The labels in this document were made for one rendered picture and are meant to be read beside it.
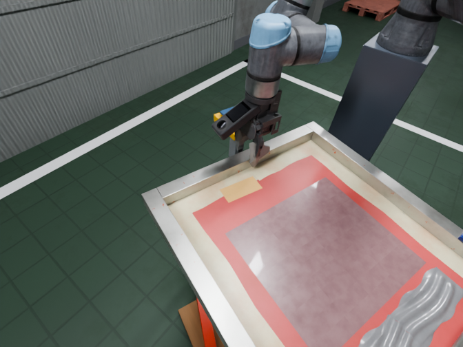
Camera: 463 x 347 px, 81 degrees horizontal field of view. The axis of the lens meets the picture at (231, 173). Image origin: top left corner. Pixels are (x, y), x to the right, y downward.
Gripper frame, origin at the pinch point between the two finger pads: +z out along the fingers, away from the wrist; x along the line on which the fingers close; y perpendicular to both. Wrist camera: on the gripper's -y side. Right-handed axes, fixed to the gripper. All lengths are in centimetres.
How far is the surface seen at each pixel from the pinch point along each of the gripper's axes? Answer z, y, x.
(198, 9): 37, 114, 228
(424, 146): 98, 219, 7
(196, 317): 96, -21, -4
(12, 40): 23, -47, 179
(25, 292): 98, -89, 55
